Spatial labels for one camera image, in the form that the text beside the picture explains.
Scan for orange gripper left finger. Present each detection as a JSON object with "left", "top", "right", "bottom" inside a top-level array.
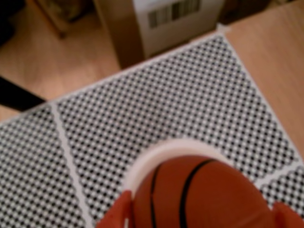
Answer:
[{"left": 95, "top": 190, "right": 133, "bottom": 228}]

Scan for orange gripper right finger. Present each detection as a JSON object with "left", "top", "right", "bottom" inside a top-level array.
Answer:
[{"left": 271, "top": 201, "right": 304, "bottom": 228}]

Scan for small orange basketball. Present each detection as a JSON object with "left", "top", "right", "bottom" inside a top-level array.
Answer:
[{"left": 132, "top": 155, "right": 274, "bottom": 228}]

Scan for white paper cup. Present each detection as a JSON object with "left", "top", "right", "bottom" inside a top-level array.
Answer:
[{"left": 122, "top": 138, "right": 240, "bottom": 198}]

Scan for checkerboard paper sheet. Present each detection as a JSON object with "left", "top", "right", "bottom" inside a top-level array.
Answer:
[
  {"left": 48, "top": 29, "right": 304, "bottom": 228},
  {"left": 255, "top": 163, "right": 304, "bottom": 214},
  {"left": 0, "top": 103, "right": 92, "bottom": 228}
]

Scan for black furniture leg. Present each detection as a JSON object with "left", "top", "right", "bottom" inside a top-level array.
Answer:
[{"left": 0, "top": 75, "right": 47, "bottom": 112}]

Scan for cardboard box with white label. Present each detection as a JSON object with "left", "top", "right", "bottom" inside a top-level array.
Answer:
[{"left": 94, "top": 0, "right": 225, "bottom": 69}]

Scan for wooden furniture leg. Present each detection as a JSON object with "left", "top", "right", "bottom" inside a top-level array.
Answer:
[{"left": 30, "top": 0, "right": 72, "bottom": 38}]

